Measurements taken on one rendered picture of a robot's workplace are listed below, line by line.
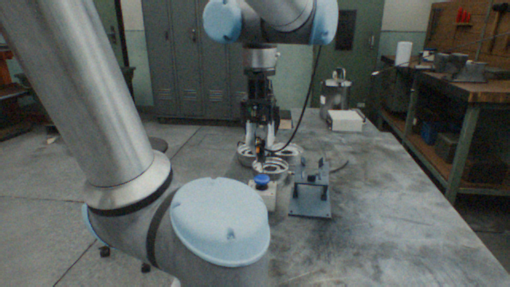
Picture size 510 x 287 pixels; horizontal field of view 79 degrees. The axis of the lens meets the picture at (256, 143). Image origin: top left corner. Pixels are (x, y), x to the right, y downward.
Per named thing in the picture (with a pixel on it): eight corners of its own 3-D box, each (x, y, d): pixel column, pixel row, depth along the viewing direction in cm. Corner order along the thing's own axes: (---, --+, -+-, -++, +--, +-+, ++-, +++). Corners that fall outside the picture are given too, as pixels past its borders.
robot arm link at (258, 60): (245, 46, 70) (281, 46, 69) (245, 66, 72) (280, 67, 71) (238, 49, 64) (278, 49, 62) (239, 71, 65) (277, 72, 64)
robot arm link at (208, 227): (239, 339, 34) (237, 240, 29) (151, 292, 40) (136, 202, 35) (283, 268, 44) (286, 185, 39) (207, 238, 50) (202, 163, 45)
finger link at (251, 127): (239, 159, 73) (242, 123, 70) (244, 151, 79) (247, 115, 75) (252, 162, 73) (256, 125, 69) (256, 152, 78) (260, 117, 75)
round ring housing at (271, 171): (249, 185, 87) (249, 171, 85) (254, 168, 96) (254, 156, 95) (287, 187, 85) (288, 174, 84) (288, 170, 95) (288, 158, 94)
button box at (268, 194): (249, 194, 82) (249, 178, 80) (276, 196, 81) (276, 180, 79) (245, 212, 74) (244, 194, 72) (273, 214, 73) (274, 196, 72)
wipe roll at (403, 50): (392, 64, 282) (395, 41, 274) (406, 64, 280) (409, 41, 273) (395, 66, 271) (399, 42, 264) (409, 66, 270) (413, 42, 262)
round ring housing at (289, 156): (300, 154, 107) (300, 143, 105) (304, 167, 97) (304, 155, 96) (269, 154, 107) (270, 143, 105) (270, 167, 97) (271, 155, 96)
